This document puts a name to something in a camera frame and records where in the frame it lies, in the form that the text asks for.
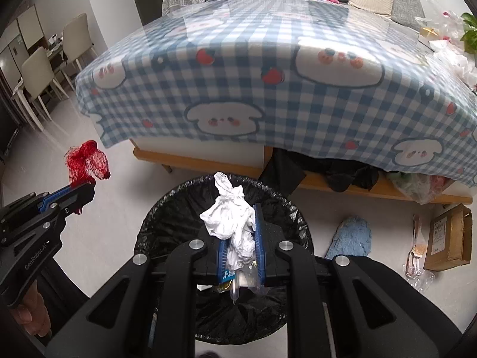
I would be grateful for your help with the clear plastic tube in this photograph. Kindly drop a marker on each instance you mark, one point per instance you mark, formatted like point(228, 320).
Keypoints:
point(234, 292)

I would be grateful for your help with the green potted plant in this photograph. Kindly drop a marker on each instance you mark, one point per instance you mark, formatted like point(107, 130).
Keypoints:
point(470, 35)

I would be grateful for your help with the person's left hand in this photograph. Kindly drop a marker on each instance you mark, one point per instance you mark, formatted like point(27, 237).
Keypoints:
point(31, 317)

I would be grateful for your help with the black clothes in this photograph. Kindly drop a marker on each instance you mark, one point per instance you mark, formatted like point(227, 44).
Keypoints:
point(283, 171)

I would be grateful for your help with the large clear plastic bag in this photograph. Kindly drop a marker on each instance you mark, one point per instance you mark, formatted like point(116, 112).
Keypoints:
point(443, 18)

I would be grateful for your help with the cardboard box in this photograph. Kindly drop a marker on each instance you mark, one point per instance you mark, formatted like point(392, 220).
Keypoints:
point(447, 238)

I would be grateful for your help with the clear plastic packaging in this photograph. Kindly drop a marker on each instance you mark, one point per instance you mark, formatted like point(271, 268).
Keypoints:
point(417, 253)

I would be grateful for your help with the trash bin with black bag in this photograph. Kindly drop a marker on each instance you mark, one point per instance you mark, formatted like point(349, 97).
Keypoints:
point(175, 209)

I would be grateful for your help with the blue fuzzy slipper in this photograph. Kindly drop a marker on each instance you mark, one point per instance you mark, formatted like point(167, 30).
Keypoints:
point(350, 236)

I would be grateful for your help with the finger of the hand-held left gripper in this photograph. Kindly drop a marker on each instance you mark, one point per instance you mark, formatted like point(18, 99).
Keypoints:
point(56, 198)
point(37, 225)

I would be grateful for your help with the blue checked bear tablecloth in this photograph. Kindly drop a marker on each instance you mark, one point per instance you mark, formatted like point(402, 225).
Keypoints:
point(238, 100)

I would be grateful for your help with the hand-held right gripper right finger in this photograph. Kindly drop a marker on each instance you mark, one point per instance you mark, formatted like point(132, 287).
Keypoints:
point(259, 246)

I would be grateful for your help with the red mesh net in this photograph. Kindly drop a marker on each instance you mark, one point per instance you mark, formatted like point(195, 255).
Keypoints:
point(93, 160)

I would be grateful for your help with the gold white box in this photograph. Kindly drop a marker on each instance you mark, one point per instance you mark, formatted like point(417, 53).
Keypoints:
point(428, 31)

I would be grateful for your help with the white paper napkin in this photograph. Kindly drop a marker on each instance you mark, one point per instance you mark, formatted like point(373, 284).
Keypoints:
point(231, 223)

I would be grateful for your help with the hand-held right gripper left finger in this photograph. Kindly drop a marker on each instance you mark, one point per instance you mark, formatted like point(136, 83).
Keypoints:
point(222, 264)

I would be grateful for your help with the glass dining table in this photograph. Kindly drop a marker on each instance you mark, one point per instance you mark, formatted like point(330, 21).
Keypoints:
point(56, 59)

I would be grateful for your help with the stuffed clear plastic bag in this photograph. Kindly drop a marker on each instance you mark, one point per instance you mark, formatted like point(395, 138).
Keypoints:
point(417, 186)

